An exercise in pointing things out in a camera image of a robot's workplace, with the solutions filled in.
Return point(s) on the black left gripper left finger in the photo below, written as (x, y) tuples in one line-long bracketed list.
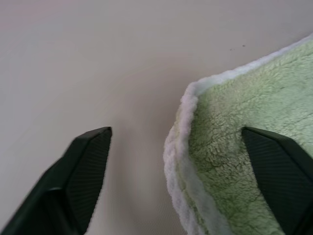
[(71, 181)]

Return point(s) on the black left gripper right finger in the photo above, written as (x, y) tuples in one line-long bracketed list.
[(281, 171)]

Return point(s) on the green fleece towel white trim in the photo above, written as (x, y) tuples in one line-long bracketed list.
[(232, 137)]

